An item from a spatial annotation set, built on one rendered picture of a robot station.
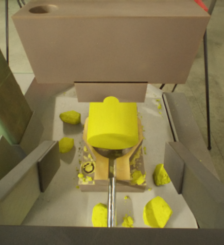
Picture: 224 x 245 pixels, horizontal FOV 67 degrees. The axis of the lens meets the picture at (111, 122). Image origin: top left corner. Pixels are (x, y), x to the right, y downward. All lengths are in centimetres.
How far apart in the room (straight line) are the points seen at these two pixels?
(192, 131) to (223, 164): 132
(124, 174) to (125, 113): 8
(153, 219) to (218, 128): 170
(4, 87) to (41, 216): 17
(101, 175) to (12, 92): 16
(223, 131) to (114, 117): 172
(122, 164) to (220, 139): 161
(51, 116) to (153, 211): 25
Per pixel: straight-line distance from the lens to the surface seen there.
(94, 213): 24
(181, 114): 38
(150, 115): 36
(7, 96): 26
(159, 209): 25
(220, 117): 202
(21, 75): 62
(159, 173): 27
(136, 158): 26
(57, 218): 27
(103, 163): 23
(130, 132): 21
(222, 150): 174
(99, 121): 21
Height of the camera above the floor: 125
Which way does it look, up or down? 49 degrees down
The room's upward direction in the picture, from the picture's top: 1 degrees counter-clockwise
